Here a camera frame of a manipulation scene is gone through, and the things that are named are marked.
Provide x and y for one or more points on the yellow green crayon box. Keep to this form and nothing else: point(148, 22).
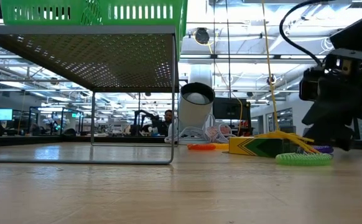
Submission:
point(255, 147)

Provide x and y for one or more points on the black computer case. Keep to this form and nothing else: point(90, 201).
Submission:
point(230, 109)

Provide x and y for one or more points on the black aluminium table frame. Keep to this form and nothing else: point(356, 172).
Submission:
point(28, 140)

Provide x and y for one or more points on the black background robot arm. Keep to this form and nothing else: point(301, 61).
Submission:
point(140, 119)

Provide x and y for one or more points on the green plastic organizer tray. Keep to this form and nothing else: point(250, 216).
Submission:
point(75, 29)

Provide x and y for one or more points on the green plastic basket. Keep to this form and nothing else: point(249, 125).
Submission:
point(44, 21)
point(137, 21)

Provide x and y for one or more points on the person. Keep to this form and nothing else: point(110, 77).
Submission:
point(165, 127)

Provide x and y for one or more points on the lit computer monitor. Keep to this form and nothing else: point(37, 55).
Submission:
point(1, 114)

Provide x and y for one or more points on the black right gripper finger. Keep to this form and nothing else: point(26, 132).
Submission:
point(314, 118)
point(336, 137)

